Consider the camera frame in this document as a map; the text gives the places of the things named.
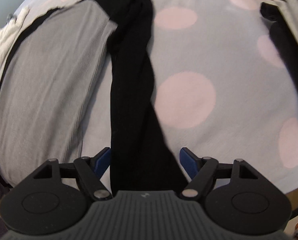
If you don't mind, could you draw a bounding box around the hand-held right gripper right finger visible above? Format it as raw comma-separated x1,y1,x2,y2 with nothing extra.
179,147,260,201

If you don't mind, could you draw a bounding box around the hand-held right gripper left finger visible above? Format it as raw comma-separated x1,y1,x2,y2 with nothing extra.
33,147,113,201

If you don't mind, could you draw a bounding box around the grey shirt with black sleeves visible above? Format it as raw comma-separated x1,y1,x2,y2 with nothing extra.
0,0,188,195

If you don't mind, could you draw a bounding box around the pink polka dot bedsheet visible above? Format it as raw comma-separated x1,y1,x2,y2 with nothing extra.
0,0,298,198

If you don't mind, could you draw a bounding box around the white crumpled garment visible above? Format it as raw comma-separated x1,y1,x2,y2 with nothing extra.
0,6,30,99

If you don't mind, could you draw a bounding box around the folded black garment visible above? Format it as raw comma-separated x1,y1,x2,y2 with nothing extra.
260,2,298,100

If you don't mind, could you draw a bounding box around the folded cream garment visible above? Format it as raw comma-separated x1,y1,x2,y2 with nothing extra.
269,0,298,65

